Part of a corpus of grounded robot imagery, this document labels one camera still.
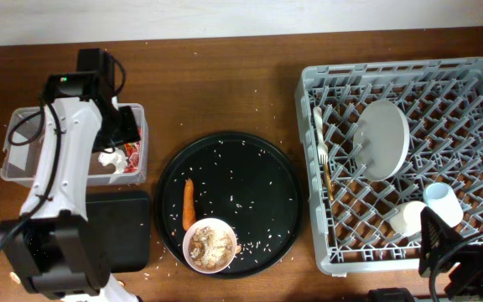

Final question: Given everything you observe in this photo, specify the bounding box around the white tissue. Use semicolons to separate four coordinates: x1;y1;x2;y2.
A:
98;148;128;174

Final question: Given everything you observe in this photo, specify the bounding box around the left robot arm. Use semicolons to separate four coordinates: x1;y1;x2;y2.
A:
0;49;140;301

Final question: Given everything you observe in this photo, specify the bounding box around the red snack wrapper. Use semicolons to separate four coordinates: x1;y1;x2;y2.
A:
124;141;141;173

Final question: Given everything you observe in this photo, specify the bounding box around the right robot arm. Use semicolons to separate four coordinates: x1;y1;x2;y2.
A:
418;208;483;301

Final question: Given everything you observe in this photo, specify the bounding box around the black rectangular tray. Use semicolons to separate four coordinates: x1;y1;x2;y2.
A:
86;190;152;273

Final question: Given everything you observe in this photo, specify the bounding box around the grey plastic dishwasher rack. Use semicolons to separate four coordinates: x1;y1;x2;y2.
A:
295;57;483;276

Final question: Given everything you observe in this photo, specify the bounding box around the blue plastic cup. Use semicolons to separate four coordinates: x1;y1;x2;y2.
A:
423;182;464;227

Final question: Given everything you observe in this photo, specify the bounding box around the white plastic fork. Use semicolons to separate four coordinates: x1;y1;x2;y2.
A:
313;106;329;165

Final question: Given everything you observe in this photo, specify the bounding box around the grey round plate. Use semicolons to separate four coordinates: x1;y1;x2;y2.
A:
353;100;410;181

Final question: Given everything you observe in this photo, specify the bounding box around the white plastic cup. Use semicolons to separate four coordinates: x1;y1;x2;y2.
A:
388;200;426;237

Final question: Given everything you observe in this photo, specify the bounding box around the wooden chopstick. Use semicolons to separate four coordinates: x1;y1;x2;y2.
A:
324;164;335;202

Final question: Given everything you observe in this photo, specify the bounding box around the white bowl with food scraps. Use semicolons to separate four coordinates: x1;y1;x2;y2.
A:
182;218;238;274

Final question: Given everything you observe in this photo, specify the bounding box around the clear plastic bin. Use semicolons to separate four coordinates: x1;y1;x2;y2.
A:
0;103;148;188

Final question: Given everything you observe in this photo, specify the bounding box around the round black tray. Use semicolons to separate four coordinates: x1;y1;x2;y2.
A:
154;133;305;279

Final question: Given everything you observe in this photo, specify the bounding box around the orange carrot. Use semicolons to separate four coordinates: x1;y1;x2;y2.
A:
182;179;196;231

